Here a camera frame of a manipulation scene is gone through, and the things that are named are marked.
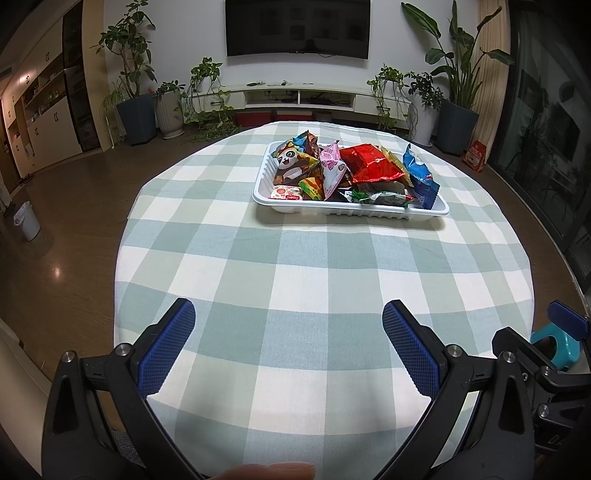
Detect bushy plant white pot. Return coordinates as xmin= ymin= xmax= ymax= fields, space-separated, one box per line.
xmin=405 ymin=71 xmax=445 ymax=148

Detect red foil snack packet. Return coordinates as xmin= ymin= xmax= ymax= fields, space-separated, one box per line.
xmin=339 ymin=143 xmax=408 ymax=186

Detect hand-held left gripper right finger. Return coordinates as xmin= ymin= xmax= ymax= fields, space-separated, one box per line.
xmin=381 ymin=299 xmax=539 ymax=480

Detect small plant ribbed white pot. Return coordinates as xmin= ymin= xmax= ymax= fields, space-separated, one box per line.
xmin=154 ymin=80 xmax=186 ymax=140

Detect trailing vine plant on stand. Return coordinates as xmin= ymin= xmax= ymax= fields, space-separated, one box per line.
xmin=184 ymin=56 xmax=242 ymax=140
xmin=366 ymin=65 xmax=410 ymax=136

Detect blue snack packet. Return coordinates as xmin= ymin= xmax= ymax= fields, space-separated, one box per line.
xmin=402 ymin=142 xmax=441 ymax=210

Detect pink snack packet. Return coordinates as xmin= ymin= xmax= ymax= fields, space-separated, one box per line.
xmin=318 ymin=142 xmax=348 ymax=202

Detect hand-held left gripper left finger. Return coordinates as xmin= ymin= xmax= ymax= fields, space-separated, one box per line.
xmin=41 ymin=298 xmax=204 ymax=480

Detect glass sliding door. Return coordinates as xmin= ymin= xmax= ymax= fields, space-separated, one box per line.
xmin=488 ymin=8 xmax=591 ymax=289

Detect white trash bin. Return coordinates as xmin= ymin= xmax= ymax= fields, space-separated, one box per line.
xmin=12 ymin=202 xmax=42 ymax=243

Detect dark grey trousers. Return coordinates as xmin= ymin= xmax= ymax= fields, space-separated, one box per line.
xmin=110 ymin=428 xmax=145 ymax=468

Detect panda print snack packet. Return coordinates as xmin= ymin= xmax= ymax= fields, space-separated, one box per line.
xmin=271 ymin=131 xmax=322 ymax=186

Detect person's left hand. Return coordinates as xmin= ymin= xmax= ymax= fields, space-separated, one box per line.
xmin=200 ymin=462 xmax=317 ymax=480

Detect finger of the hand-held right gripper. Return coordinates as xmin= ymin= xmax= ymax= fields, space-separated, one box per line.
xmin=491 ymin=326 xmax=557 ymax=387
xmin=547 ymin=300 xmax=591 ymax=341

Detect large-leaf plant dark pot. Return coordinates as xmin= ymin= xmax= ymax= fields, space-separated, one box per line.
xmin=401 ymin=0 xmax=516 ymax=156

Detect gold snack packet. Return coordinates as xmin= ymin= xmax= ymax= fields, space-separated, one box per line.
xmin=380 ymin=147 xmax=415 ymax=186

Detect white wall cabinets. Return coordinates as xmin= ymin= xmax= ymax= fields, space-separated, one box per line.
xmin=0 ymin=17 xmax=85 ymax=175

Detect red white candy packet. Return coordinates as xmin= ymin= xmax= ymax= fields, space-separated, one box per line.
xmin=268 ymin=185 xmax=305 ymax=203

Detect white television cabinet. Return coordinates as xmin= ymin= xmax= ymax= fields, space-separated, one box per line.
xmin=193 ymin=82 xmax=413 ymax=117

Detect clear seed packet green edges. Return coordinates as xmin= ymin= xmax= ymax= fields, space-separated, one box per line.
xmin=346 ymin=189 xmax=415 ymax=205

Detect dark tall cabinet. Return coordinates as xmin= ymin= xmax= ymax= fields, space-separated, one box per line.
xmin=61 ymin=0 xmax=103 ymax=154

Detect beige curtain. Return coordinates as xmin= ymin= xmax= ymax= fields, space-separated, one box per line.
xmin=473 ymin=0 xmax=512 ymax=153

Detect tall plant blue pot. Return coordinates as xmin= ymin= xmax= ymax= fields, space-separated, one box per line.
xmin=96 ymin=0 xmax=158 ymax=147

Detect red paper bag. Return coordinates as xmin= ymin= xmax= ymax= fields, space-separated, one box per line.
xmin=462 ymin=139 xmax=488 ymax=173

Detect white plastic tray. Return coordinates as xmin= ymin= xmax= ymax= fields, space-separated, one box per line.
xmin=252 ymin=140 xmax=451 ymax=225

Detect orange yellow snack packet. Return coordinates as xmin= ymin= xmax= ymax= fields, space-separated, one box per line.
xmin=298 ymin=175 xmax=327 ymax=202

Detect wall television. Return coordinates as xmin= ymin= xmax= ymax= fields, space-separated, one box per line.
xmin=224 ymin=0 xmax=372 ymax=60

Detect thin plant white stand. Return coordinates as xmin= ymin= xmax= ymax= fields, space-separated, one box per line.
xmin=100 ymin=80 xmax=126 ymax=149

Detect teal plastic stool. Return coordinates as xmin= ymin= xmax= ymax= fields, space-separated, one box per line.
xmin=529 ymin=320 xmax=581 ymax=373

